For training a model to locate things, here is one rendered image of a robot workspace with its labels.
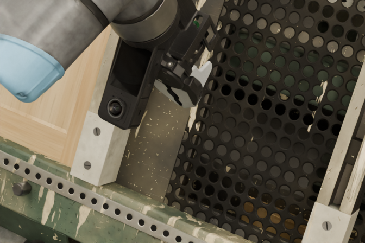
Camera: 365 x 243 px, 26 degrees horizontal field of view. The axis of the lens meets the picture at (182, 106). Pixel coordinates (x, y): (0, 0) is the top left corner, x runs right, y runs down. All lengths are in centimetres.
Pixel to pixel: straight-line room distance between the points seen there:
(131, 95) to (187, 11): 11
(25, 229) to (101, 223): 19
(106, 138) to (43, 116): 18
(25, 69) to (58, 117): 82
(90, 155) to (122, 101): 58
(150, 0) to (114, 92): 15
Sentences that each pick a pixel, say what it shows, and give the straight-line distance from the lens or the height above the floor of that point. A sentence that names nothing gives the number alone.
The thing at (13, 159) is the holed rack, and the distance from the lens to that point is 155.
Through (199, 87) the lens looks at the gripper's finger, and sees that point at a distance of 92.
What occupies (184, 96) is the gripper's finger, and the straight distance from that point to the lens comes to 95.
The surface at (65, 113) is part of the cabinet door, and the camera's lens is 152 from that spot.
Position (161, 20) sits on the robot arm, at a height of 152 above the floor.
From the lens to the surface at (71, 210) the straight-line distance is 150.
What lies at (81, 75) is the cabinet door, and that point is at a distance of 150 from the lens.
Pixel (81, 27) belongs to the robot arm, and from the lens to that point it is 72.
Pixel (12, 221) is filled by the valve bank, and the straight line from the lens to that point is 161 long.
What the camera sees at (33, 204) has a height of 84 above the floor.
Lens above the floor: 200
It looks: 43 degrees down
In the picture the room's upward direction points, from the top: straight up
